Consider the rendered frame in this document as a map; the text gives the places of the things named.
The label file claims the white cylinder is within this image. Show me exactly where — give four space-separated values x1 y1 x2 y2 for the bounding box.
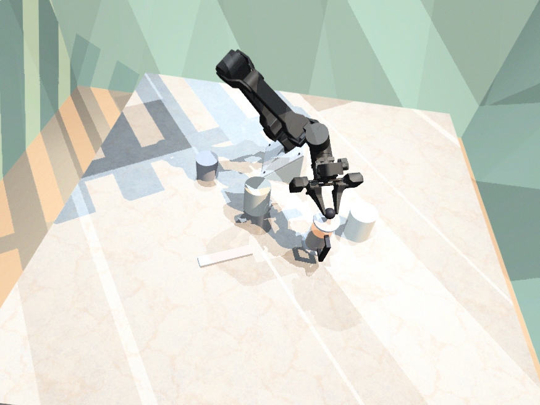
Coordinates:
243 176 271 217
343 202 378 243

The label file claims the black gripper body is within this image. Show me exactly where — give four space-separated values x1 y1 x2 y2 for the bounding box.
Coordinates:
289 154 364 193

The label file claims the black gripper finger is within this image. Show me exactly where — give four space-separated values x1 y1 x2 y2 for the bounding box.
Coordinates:
306 186 326 215
332 184 348 215

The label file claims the french press coffee maker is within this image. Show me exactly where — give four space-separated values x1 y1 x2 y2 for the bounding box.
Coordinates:
302 208 340 262

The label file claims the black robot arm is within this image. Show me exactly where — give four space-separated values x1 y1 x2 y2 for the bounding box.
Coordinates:
216 49 349 180

